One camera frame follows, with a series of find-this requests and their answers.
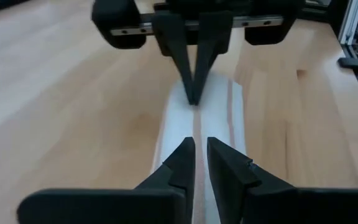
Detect silver aluminium extrusion bar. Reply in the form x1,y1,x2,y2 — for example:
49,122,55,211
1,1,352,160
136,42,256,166
337,0,358,46

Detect white towel with stripes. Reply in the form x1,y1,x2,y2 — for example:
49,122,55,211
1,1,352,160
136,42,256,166
150,70,249,224

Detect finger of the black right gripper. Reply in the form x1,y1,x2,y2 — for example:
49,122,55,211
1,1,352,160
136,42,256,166
152,12,198,106
193,11,234,106

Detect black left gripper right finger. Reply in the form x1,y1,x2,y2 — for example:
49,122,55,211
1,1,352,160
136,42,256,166
206,136,358,224

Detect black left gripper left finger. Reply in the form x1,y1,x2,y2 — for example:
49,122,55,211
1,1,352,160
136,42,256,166
16,136,196,224

